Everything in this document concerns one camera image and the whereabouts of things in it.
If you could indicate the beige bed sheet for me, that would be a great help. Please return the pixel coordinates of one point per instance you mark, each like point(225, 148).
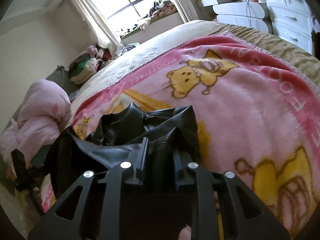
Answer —
point(305, 65)

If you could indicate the white drawer cabinet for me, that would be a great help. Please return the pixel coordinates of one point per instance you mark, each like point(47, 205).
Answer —
point(292, 22)

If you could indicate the white rounded dressing table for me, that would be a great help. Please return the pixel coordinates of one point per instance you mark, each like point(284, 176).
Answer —
point(246, 14)

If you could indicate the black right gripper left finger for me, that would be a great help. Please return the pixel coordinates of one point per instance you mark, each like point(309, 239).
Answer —
point(100, 206)

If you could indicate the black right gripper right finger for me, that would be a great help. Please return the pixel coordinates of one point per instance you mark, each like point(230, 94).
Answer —
point(222, 205)

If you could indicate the folded clothes pile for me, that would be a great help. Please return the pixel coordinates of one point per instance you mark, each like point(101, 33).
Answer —
point(88, 63)

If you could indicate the pink cartoon bear blanket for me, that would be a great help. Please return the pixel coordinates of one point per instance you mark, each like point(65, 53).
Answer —
point(256, 117)

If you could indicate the white window curtain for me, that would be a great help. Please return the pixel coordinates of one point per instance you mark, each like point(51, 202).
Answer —
point(106, 37)

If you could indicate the black leather jacket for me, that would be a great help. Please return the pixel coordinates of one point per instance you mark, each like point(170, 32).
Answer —
point(115, 137)

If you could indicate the operator thumb right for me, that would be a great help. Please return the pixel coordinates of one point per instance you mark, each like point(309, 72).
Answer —
point(185, 233)

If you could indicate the clothes on window sill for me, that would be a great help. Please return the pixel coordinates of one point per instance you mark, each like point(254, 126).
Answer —
point(140, 15)

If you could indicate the pink quilted duvet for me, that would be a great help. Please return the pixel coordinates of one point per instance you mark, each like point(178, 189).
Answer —
point(45, 109)

